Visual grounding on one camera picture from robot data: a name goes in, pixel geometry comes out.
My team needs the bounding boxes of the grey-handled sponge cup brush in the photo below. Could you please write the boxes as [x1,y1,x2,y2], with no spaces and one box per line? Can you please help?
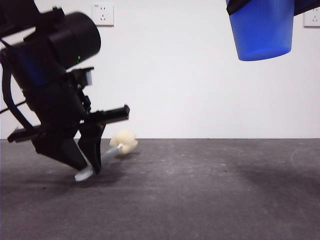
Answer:
[74,129,138,182]

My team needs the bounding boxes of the blue ribbed plastic cup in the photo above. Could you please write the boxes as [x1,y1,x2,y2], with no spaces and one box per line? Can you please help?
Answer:
[226,0,295,62]

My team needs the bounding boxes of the white wall socket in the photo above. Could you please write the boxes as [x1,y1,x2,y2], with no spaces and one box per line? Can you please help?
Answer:
[92,4,115,27]
[303,7,320,28]

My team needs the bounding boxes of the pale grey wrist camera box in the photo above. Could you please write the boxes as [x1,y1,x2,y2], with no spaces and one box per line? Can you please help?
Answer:
[71,66,95,88]

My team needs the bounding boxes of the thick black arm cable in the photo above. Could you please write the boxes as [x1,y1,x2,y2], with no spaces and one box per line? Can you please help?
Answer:
[1,69,36,131]

